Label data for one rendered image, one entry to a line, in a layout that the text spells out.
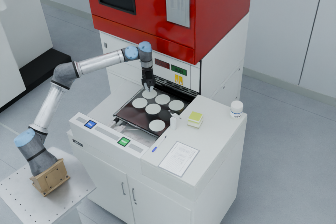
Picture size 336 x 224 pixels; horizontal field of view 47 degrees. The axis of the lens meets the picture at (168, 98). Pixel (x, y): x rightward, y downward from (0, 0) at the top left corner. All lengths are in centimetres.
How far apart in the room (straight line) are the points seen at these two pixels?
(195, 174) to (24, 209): 94
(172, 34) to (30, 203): 123
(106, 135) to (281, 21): 210
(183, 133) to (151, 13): 72
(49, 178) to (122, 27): 102
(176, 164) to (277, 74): 220
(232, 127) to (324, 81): 180
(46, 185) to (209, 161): 89
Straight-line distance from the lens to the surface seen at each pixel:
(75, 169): 234
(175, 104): 251
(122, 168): 235
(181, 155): 212
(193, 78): 243
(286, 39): 380
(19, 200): 232
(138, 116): 244
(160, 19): 226
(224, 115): 235
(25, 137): 217
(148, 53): 230
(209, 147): 217
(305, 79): 397
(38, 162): 217
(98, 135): 229
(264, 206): 314
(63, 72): 216
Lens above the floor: 260
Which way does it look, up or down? 42 degrees down
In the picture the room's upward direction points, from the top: 3 degrees counter-clockwise
